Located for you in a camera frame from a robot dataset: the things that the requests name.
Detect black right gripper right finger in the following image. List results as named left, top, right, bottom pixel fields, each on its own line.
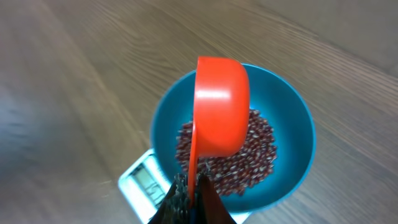
left=195, top=175, right=236, bottom=224

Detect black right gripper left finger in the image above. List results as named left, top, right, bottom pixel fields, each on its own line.
left=149, top=174, right=190, bottom=224

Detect red measuring scoop blue handle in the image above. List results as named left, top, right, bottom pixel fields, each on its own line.
left=187, top=56, right=250, bottom=205

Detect white digital kitchen scale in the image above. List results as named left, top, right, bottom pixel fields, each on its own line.
left=117, top=147, right=252, bottom=224

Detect red beans in bowl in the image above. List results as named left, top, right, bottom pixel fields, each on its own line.
left=175, top=108, right=278, bottom=197

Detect blue bowl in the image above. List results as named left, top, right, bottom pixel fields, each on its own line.
left=150, top=63, right=316, bottom=213

